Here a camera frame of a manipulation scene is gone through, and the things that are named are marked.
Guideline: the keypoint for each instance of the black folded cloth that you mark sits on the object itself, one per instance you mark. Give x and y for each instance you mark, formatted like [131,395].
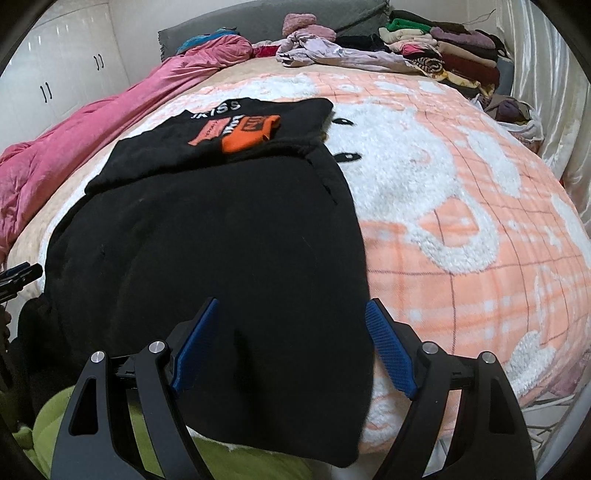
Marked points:
[360,42]

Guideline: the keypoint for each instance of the pink fluffy garment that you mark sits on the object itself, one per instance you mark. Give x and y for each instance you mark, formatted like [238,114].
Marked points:
[300,23]

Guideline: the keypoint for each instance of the black sweater with orange cuffs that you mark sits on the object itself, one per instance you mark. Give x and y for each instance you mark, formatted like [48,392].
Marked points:
[207,240]

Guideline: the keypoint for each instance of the lilac crumpled garment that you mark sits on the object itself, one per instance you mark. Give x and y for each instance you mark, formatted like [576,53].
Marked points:
[341,57]

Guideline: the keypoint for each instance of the pile of folded clothes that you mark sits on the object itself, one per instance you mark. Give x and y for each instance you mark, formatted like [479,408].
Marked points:
[466,60]

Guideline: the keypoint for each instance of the grey headboard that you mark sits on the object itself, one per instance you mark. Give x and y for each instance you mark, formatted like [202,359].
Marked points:
[258,23]

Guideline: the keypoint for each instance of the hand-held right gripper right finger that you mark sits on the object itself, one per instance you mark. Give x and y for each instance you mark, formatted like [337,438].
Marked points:
[392,350]

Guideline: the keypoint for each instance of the grey blue pad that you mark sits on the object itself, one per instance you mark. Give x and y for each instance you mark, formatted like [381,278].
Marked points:
[507,78]

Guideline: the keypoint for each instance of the red cloth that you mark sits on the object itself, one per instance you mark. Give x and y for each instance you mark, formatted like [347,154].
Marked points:
[265,50]

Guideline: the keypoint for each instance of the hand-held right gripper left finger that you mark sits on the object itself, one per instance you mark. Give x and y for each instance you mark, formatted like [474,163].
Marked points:
[191,350]

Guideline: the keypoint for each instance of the green garment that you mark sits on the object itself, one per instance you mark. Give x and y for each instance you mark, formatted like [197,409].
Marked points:
[240,461]

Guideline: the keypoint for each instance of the white satin curtain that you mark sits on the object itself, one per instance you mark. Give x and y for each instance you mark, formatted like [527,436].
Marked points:
[545,83]

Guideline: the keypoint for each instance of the orange plaid fleece blanket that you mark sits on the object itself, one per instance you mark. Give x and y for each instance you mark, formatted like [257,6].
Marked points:
[461,230]

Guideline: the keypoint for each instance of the blue cloth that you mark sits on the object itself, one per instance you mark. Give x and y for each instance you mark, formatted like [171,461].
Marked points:
[203,40]

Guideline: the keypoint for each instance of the white bag of clothes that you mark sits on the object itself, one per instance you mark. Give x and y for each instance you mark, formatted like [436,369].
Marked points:
[512,113]

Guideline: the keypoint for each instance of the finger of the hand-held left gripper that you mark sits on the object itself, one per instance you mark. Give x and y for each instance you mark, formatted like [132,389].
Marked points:
[18,267]
[25,279]

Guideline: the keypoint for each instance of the pink quilt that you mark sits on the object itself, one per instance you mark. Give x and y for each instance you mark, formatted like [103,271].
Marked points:
[92,134]

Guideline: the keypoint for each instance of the white wardrobe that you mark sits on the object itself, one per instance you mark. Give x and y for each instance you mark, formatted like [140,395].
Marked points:
[69,60]

